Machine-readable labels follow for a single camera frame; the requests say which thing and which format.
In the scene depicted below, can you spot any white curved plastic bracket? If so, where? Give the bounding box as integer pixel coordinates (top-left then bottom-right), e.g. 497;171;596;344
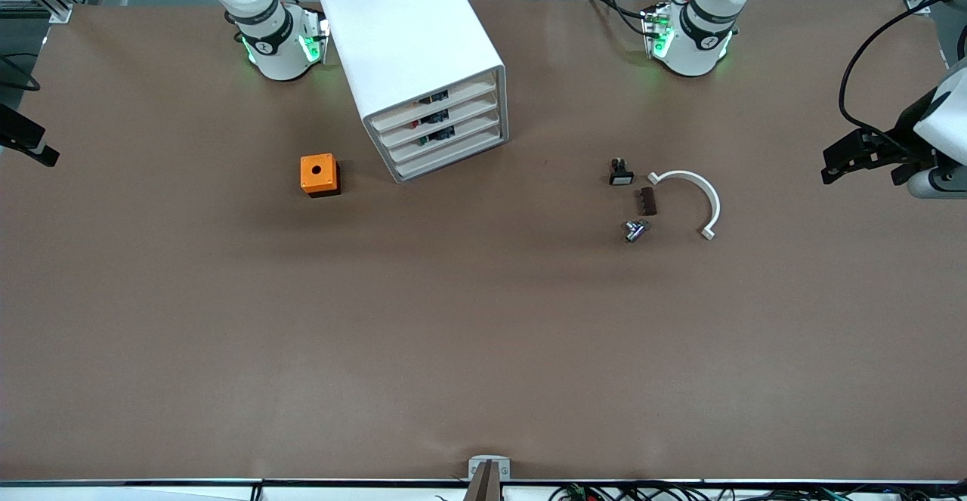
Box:
647;170;721;242

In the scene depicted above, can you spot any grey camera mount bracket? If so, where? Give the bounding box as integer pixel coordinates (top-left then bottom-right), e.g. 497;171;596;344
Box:
462;456;511;501

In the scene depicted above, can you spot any brown table cover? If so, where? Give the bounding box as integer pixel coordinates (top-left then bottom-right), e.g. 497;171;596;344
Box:
0;0;967;484

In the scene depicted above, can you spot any white drawer holding yellow button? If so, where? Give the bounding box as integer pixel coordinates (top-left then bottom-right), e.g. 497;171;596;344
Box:
366;70;503;133

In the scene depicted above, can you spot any orange box with hole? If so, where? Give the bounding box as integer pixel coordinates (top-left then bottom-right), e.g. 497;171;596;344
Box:
300;153;341;198

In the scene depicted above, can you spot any white drawer holding red button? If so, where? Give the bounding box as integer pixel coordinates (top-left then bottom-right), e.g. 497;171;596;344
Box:
374;93;503;150

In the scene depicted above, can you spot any white drawer cabinet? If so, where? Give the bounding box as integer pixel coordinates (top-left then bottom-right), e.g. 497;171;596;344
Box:
317;0;511;184

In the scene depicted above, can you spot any black left base cable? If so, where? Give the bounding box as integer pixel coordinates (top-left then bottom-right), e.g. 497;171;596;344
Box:
582;0;655;38

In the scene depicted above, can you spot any white drawer holding green button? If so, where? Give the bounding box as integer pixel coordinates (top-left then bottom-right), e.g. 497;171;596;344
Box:
382;112;505;166

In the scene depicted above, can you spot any white table edge rail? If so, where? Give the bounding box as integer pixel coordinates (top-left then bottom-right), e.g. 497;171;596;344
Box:
0;478;967;501

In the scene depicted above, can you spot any bundle of table-edge cables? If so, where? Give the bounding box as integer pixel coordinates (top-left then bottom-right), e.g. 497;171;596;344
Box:
548;481;967;501

